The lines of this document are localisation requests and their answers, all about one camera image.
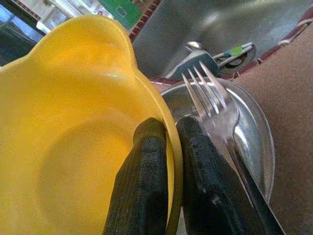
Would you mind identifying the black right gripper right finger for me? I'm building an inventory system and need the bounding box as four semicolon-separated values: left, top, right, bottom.
176;116;267;235

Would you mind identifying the teal cup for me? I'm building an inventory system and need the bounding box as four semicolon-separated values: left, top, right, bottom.
166;50;221;80

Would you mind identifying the blue straw green tip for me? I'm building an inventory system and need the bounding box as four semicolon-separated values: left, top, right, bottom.
215;45;254;62

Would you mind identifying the steel fork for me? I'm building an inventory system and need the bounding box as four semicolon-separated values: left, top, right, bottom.
182;61;287;235

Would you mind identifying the yellow plastic bowl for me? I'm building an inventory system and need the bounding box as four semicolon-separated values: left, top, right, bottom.
0;14;184;235

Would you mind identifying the steel plate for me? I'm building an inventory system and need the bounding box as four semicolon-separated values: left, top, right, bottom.
160;78;276;204

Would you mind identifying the steel spoon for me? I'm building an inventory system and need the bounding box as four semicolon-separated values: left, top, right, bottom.
185;41;205;53

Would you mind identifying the steel sink basin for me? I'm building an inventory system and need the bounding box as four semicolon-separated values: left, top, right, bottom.
132;0;313;79

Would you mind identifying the silver metal straw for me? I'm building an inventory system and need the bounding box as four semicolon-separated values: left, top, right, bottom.
219;52;247;66

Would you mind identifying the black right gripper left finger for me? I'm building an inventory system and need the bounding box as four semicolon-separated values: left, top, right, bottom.
102;117;169;235

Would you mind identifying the green yellow sponge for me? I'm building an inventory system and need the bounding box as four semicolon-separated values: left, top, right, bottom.
99;0;143;29

